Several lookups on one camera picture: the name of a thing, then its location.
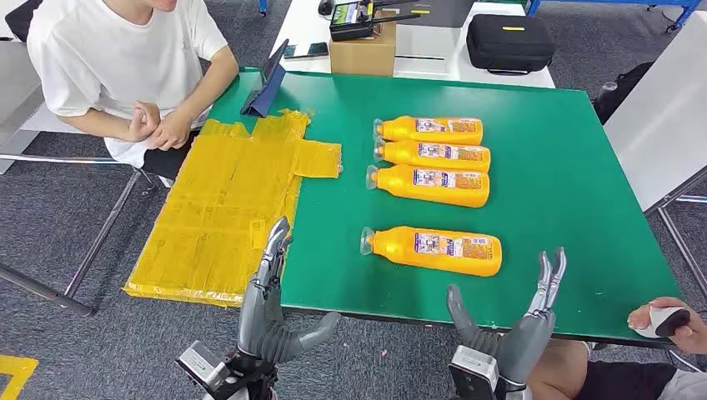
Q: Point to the blue metal cart frame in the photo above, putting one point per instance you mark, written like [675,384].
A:
[263,5]

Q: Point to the dark grey flat case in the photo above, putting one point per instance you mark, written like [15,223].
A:
[442,14]

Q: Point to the black antenna remote controller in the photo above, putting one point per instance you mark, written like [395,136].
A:
[348,25]

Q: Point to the stainless steel table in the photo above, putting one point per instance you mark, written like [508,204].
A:
[14,83]

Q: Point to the yellow taped cardboard sheet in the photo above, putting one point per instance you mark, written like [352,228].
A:
[221,210]

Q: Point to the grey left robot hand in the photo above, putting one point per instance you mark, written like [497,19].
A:
[259,326]

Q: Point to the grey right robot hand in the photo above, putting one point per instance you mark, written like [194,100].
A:
[522,348]

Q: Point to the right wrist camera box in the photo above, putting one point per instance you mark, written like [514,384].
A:
[472,375]

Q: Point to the person's right forearm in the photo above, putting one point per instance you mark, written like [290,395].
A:
[94,124]

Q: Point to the black smartphone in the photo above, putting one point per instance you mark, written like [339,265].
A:
[315,50]

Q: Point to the person's left hand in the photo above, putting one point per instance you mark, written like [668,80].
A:
[697,337]
[174,131]

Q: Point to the person's left forearm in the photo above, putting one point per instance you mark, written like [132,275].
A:
[212,91]

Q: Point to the tablet in blue case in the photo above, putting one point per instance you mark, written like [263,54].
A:
[268,83]

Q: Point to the black and white puck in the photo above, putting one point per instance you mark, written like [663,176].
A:
[660,321]

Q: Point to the black carrying case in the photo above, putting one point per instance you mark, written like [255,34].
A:
[508,47]
[22,19]

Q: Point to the person's right hand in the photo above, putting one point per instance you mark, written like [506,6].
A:
[142,121]

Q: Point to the white table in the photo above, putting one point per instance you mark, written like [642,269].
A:
[309,27]

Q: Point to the black computer mouse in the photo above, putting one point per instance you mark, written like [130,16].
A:
[326,6]

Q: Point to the black backpack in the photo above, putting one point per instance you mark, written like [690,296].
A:
[624,94]

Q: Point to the person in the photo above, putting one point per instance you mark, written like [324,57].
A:
[558,367]
[110,55]

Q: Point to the orange detergent bottle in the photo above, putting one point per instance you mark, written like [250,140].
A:
[403,185]
[403,154]
[403,131]
[397,248]

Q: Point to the pale grey table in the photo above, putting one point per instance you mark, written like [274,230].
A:
[663,121]

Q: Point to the blue metal rack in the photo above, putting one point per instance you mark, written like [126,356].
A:
[533,5]

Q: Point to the brown cardboard box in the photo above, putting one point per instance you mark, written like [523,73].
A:
[362,55]

